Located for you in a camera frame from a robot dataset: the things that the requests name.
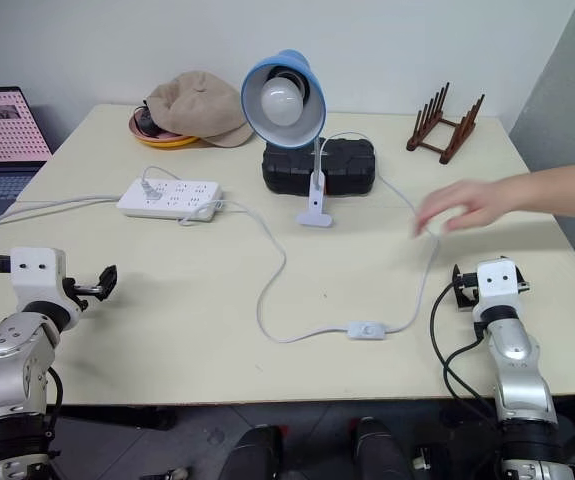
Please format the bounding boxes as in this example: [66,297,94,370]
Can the black plastic case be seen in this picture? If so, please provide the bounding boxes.
[260,137,380,198]

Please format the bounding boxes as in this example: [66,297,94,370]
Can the brown wooden rack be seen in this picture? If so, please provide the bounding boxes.
[405,81,487,166]

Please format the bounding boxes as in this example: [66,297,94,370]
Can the open laptop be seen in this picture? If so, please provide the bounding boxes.
[0,85,55,234]

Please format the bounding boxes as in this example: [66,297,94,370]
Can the person's bare hand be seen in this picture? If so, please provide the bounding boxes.
[411,178,509,239]

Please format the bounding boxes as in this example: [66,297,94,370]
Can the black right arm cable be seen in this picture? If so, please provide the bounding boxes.
[429,281,499,402]

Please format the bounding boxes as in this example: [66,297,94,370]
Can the dark rounded shape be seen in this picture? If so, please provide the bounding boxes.
[215,423,284,480]
[350,416,414,480]

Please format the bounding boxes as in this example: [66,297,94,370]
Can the yellow bowl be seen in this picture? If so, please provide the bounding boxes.
[128,110,204,151]

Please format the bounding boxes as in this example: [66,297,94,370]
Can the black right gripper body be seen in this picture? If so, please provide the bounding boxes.
[452,255,533,314]

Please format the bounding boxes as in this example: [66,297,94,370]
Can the white lamp cord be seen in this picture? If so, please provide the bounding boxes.
[139,130,442,345]

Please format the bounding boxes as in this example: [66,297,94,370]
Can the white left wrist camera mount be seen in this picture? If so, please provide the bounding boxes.
[9,246,82,330]

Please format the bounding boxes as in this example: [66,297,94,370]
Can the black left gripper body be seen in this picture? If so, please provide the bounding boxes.
[61,276,104,312]

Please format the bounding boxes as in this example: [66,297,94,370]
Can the pink bowl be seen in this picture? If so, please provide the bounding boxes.
[130,107,188,142]

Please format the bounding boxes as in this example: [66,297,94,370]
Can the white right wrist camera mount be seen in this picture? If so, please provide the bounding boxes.
[471,257,524,324]

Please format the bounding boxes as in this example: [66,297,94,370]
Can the white plug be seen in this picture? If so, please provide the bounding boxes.
[140,179,161,206]

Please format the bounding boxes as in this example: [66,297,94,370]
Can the blue desk lamp white clamp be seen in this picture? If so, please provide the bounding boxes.
[239,48,336,229]

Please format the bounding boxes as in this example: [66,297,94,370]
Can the small black object in bowl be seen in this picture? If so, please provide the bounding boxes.
[135,101,162,139]

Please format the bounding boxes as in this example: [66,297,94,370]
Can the white inline cord switch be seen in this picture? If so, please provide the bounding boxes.
[347,321,391,342]

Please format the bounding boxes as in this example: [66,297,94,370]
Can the beige cap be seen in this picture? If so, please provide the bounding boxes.
[145,70,255,149]

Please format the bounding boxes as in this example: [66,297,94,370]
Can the white power strip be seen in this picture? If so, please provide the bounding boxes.
[115,178,225,222]

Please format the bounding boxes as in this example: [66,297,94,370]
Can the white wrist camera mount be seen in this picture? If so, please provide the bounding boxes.
[471,257,524,324]
[9,246,82,330]

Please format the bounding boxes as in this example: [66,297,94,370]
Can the white power strip cable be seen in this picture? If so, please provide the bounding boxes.
[0,195,121,231]

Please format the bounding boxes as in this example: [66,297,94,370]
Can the white light bulb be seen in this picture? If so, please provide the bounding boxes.
[259,76,305,127]

